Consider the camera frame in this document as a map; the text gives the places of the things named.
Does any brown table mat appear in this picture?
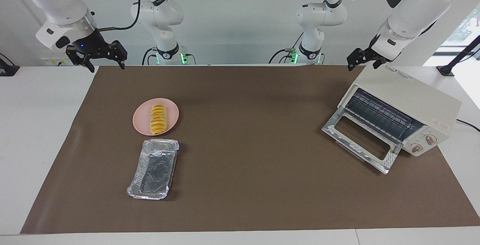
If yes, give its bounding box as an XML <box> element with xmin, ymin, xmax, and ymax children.
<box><xmin>19</xmin><ymin>65</ymin><xmax>480</xmax><ymax>235</ymax></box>

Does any black table clamp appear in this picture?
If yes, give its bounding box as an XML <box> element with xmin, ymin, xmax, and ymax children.
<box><xmin>0</xmin><ymin>53</ymin><xmax>20</xmax><ymax>77</ymax></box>

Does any wire oven rack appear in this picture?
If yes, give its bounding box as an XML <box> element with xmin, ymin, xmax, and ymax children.
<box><xmin>345</xmin><ymin>89</ymin><xmax>424</xmax><ymax>143</ymax></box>

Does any black left base cable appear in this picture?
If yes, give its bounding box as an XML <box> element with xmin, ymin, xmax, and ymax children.
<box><xmin>268</xmin><ymin>31</ymin><xmax>305</xmax><ymax>65</ymax></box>

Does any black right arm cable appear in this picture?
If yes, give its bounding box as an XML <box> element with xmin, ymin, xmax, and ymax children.
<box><xmin>98</xmin><ymin>0</ymin><xmax>141</xmax><ymax>32</ymax></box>

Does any black base cable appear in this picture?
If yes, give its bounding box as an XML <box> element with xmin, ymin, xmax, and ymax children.
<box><xmin>141</xmin><ymin>47</ymin><xmax>155</xmax><ymax>66</ymax></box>
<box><xmin>268</xmin><ymin>31</ymin><xmax>305</xmax><ymax>65</ymax></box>

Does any white wall power strip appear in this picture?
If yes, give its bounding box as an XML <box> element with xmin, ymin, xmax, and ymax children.
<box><xmin>40</xmin><ymin>48</ymin><xmax>78</xmax><ymax>66</ymax></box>

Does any black camera stand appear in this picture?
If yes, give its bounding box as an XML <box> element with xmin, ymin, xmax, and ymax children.
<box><xmin>436</xmin><ymin>35</ymin><xmax>480</xmax><ymax>77</ymax></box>

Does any glass oven door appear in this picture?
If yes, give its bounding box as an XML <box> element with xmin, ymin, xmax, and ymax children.
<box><xmin>321</xmin><ymin>108</ymin><xmax>404</xmax><ymax>175</ymax></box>

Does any pink round plate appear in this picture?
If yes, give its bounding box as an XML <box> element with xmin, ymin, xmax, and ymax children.
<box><xmin>132</xmin><ymin>98</ymin><xmax>180</xmax><ymax>137</ymax></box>

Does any black oven power cord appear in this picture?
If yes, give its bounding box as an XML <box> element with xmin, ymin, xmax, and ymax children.
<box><xmin>456</xmin><ymin>119</ymin><xmax>480</xmax><ymax>132</ymax></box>

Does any bright window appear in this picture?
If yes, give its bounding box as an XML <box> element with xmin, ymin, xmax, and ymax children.
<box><xmin>441</xmin><ymin>4</ymin><xmax>480</xmax><ymax>47</ymax></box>

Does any aluminium foil tray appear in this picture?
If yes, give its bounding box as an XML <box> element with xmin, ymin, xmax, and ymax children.
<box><xmin>127</xmin><ymin>139</ymin><xmax>180</xmax><ymax>200</ymax></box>

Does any cream toaster oven housing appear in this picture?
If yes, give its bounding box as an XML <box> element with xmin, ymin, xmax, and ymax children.
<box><xmin>337</xmin><ymin>64</ymin><xmax>462</xmax><ymax>157</ymax></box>

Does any yellow spiral bread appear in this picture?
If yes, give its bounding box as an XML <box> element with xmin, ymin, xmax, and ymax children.
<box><xmin>150</xmin><ymin>104</ymin><xmax>167</xmax><ymax>135</ymax></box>

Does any black right base cable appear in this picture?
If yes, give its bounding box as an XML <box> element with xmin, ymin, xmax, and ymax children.
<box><xmin>141</xmin><ymin>47</ymin><xmax>155</xmax><ymax>66</ymax></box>

